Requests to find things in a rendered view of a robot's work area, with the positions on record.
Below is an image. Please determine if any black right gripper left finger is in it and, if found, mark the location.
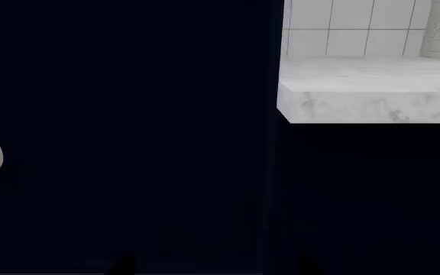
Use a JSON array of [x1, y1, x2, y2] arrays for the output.
[[107, 251, 136, 275]]

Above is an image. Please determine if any dark navy base cabinet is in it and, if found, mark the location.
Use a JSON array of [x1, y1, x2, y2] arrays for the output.
[[271, 115, 440, 275]]

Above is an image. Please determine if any white marble countertop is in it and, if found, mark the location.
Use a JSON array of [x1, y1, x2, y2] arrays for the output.
[[276, 55, 440, 125]]

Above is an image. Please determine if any dark navy cabinet door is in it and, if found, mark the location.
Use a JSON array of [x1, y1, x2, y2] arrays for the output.
[[0, 0, 285, 275]]

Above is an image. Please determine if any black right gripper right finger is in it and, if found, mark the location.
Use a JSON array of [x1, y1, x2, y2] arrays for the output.
[[296, 251, 326, 275]]

